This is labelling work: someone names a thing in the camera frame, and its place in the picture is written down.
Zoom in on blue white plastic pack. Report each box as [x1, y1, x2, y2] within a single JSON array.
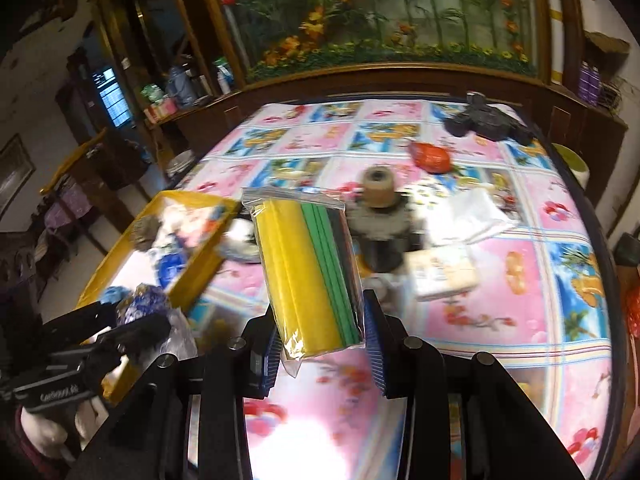
[[116, 284, 171, 326]]

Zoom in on brown furry soft object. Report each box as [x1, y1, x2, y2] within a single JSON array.
[[130, 214, 162, 252]]

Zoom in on lemon pattern tissue pack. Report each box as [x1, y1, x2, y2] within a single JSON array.
[[405, 245, 480, 301]]

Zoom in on yellow green sponge pack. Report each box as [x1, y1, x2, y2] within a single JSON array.
[[242, 188, 366, 363]]

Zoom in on pink rose tissue pack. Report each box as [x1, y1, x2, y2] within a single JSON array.
[[152, 203, 227, 254]]

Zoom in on white gloved left hand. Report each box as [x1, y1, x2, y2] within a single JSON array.
[[19, 356, 132, 461]]

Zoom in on colourful patterned tablecloth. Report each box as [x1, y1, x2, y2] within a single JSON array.
[[180, 99, 613, 479]]

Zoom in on yellow cardboard box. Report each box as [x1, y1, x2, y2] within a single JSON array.
[[77, 191, 240, 404]]

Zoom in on black motor with shaft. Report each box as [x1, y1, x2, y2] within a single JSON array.
[[217, 218, 260, 264]]

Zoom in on white plastic bag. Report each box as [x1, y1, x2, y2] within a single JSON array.
[[425, 188, 518, 246]]

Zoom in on black motor with tan roller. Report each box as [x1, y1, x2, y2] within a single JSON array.
[[346, 165, 423, 273]]

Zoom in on white green cup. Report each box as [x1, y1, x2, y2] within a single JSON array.
[[554, 143, 590, 190]]

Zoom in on red plastic bag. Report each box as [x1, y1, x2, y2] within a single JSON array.
[[408, 141, 451, 174]]

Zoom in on black plastic gadget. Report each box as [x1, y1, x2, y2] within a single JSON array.
[[442, 92, 535, 146]]

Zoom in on purple bottles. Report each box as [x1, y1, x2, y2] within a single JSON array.
[[578, 62, 601, 106]]

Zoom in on framed floral landscape painting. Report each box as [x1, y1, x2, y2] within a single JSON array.
[[207, 0, 551, 84]]

